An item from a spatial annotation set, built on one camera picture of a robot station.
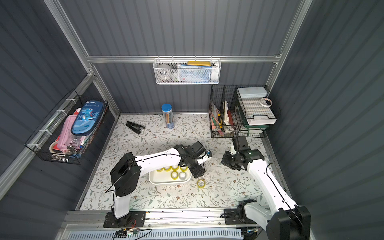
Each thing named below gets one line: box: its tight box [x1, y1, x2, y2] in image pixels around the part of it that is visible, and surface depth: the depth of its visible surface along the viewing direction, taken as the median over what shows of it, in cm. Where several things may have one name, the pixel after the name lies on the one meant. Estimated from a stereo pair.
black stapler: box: [125, 121, 146, 135], surface depth 111 cm
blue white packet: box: [177, 64, 213, 84], surface depth 88 cm
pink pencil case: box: [57, 114, 84, 150], surface depth 69 cm
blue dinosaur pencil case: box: [71, 100, 107, 136], surface depth 71 cm
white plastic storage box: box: [148, 165, 192, 185], surface depth 88 cm
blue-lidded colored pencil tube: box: [161, 103, 175, 130], surface depth 105 cm
